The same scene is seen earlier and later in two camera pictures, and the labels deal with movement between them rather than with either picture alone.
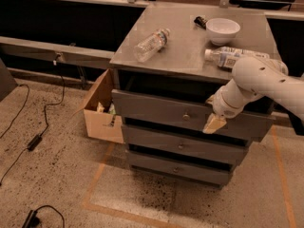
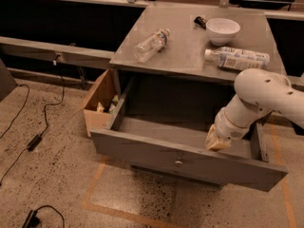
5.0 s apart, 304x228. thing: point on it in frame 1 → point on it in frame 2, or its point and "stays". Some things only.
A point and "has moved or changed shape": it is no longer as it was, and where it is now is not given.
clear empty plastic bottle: [150, 45] stays
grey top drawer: [187, 111] has moved or changed shape
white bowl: [221, 31] stays
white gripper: [222, 105] → [227, 128]
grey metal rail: [54, 51] stays
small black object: [200, 22] stays
